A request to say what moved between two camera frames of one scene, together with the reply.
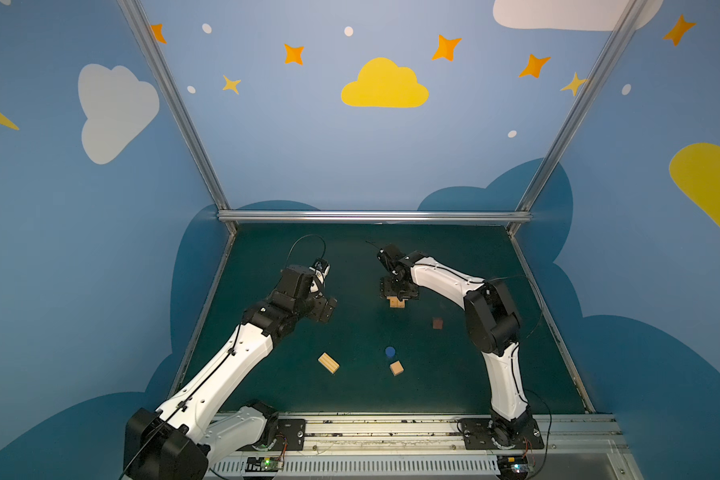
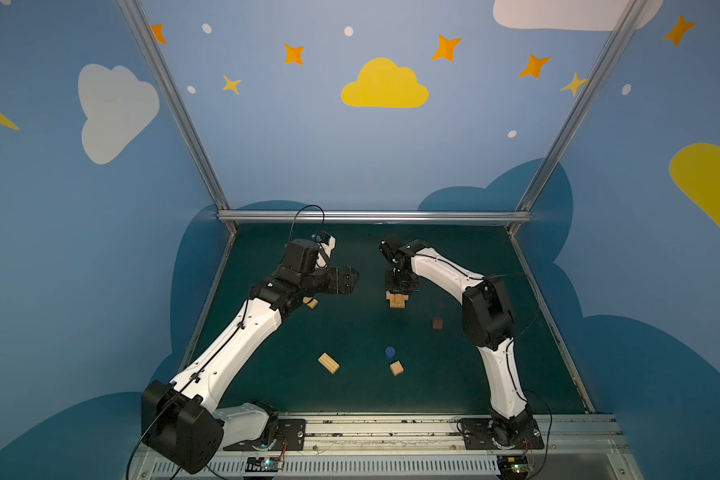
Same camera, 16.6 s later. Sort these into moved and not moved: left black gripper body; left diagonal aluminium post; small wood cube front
Moved: left black gripper body
Not moved: small wood cube front; left diagonal aluminium post
